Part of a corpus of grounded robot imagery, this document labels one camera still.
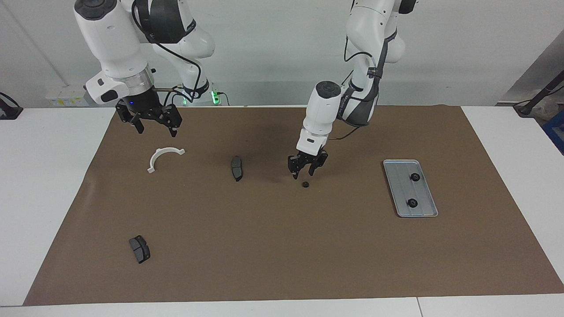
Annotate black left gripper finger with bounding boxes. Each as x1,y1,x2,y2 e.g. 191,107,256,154
309,152,329,176
288,155,304,180

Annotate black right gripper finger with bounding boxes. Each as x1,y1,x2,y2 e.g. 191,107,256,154
154,106,182,137
115,102,145,134

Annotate grey metal tray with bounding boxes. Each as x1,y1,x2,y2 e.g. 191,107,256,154
382,159,439,218

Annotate dark grey brake pad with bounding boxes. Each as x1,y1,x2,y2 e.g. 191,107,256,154
230,155,244,182

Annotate brown table mat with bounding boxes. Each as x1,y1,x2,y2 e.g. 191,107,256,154
23,104,564,306

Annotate black stand foot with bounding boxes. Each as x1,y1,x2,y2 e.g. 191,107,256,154
0,92,23,120

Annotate stacked dark grey brake pads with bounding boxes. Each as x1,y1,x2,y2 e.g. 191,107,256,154
128,235,151,265

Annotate crumpled clear plastic bag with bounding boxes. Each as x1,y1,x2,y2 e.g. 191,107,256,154
533,95,560,116

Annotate black pole stand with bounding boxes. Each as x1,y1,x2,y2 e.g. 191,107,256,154
513,70,564,117

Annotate blue crate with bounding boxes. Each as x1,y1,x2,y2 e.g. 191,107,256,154
542,110,564,155

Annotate white curved plastic bracket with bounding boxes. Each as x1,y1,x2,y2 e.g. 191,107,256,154
147,147,186,173

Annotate white wall socket box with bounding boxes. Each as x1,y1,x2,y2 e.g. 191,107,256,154
45,85,92,107

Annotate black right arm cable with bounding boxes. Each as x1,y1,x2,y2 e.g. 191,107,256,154
131,0,203,106

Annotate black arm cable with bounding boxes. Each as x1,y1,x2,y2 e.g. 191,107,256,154
131,0,203,106
328,26,397,141

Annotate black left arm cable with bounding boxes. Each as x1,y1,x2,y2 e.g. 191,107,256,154
328,26,397,141

